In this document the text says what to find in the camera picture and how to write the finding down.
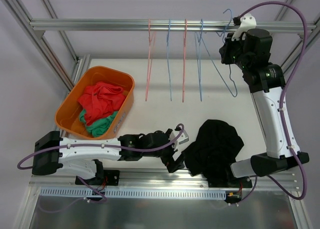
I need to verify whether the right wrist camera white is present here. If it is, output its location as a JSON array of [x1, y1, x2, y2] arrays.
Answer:
[[231, 13, 257, 41]]

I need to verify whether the black tank top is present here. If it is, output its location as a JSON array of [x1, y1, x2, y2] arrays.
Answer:
[[182, 119, 244, 181]]

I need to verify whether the green tank top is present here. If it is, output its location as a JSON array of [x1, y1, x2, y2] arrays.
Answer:
[[79, 109, 118, 138]]

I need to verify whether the blue hanger of black top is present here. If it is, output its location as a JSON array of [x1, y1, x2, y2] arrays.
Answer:
[[199, 8, 238, 98]]

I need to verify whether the pink hanger of green top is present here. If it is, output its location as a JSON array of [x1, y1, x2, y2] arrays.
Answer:
[[182, 19, 188, 103]]

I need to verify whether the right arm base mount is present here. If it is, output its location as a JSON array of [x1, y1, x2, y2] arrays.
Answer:
[[207, 177, 253, 206]]

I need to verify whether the slotted white cable duct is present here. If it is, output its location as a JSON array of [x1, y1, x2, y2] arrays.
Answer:
[[39, 187, 227, 201]]

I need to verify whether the blue hanger of red top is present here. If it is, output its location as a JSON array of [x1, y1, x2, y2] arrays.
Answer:
[[194, 19, 204, 102]]

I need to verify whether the aluminium hanging rail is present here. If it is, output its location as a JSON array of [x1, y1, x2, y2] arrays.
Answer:
[[29, 19, 317, 35]]

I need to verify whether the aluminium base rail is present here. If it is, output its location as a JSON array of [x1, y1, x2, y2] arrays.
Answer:
[[29, 168, 302, 192]]

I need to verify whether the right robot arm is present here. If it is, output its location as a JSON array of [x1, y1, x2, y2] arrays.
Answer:
[[219, 28, 310, 188]]

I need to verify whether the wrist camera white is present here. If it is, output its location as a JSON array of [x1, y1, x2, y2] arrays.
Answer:
[[169, 128, 189, 150], [231, 13, 257, 41]]

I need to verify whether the orange plastic tub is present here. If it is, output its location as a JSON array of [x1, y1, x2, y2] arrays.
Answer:
[[55, 66, 135, 140]]

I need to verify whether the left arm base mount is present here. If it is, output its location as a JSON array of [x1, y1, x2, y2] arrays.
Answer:
[[84, 168, 120, 186]]

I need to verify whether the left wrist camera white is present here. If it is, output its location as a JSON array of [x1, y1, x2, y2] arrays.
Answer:
[[169, 128, 189, 150]]

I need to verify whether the blue hanger of grey top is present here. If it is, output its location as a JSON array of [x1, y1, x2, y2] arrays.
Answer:
[[166, 19, 173, 102]]

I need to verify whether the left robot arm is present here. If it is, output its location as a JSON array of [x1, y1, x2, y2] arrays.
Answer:
[[31, 127, 189, 185]]

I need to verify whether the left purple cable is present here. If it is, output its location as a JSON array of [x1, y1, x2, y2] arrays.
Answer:
[[16, 123, 185, 205]]

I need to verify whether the red tank top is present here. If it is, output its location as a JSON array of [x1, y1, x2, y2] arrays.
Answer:
[[77, 81, 126, 126]]

